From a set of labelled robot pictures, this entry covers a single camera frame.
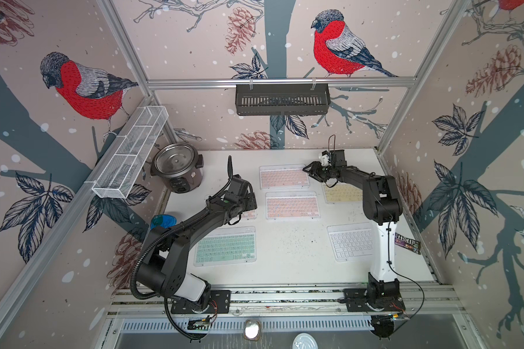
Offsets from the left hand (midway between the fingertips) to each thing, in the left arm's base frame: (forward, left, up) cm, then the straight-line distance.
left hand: (253, 196), depth 90 cm
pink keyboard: (-4, +2, -9) cm, 10 cm away
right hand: (+20, -26, -6) cm, 33 cm away
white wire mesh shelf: (+8, +45, +21) cm, 50 cm away
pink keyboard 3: (+17, -14, -8) cm, 23 cm away
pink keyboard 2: (+1, -17, -9) cm, 19 cm away
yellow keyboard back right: (+8, -42, -10) cm, 44 cm away
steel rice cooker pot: (+20, +38, -4) cm, 44 cm away
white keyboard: (-16, -41, -10) cm, 45 cm away
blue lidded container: (-11, +35, 0) cm, 37 cm away
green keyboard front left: (-17, +11, -10) cm, 23 cm away
